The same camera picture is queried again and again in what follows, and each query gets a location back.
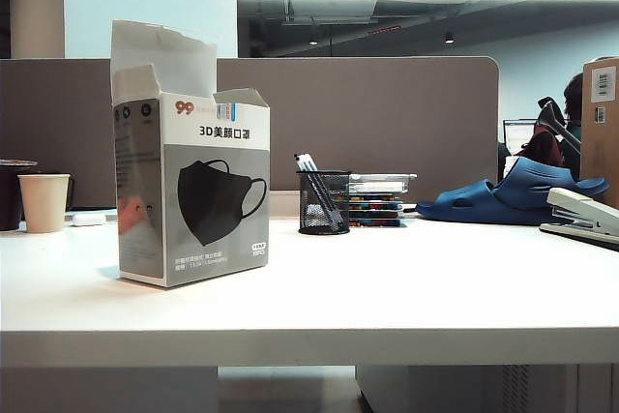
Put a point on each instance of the clear plastic tray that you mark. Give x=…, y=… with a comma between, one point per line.
x=387, y=177

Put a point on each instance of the colourful thin book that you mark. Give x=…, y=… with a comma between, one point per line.
x=377, y=205
x=377, y=214
x=377, y=196
x=377, y=222

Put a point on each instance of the white earbuds case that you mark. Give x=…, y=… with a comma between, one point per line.
x=88, y=218

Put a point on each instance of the black mesh pen holder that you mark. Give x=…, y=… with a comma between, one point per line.
x=323, y=205

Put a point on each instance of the tilted blue rubber slipper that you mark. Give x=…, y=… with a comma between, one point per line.
x=537, y=178

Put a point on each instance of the seated person in red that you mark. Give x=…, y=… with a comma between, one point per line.
x=556, y=147

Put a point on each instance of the brown cardboard box with label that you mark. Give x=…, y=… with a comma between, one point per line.
x=602, y=142

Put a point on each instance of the flat-lying blue rubber slipper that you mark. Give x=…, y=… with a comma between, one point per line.
x=464, y=205

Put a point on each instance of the beige metal stapler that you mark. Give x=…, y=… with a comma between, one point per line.
x=582, y=214

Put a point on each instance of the pens in holder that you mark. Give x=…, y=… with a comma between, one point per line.
x=301, y=162

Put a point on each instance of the beige paper cup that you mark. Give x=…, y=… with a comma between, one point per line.
x=44, y=202

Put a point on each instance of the black mug with lid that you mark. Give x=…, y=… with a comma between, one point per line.
x=9, y=195

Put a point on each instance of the brown desk partition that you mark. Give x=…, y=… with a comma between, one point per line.
x=362, y=118

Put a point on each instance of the white grey mask box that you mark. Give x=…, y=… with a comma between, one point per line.
x=213, y=200

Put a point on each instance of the black office chair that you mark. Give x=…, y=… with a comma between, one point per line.
x=558, y=123

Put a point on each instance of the clear pen with black cap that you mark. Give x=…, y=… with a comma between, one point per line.
x=310, y=163

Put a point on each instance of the computer monitor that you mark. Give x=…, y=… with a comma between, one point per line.
x=517, y=136

